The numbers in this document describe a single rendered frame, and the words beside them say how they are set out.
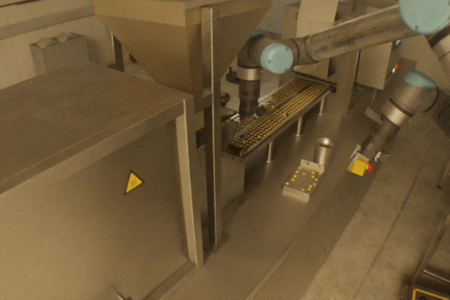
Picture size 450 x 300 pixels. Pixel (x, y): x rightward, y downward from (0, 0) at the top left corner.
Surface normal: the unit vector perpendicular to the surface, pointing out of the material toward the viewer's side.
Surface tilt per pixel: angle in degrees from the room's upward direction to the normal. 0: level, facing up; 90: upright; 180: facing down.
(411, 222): 0
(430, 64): 90
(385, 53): 90
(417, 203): 0
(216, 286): 0
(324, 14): 71
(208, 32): 90
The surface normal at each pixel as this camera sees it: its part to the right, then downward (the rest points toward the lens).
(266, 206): 0.00, -0.86
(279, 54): 0.38, 0.47
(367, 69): -0.61, 0.39
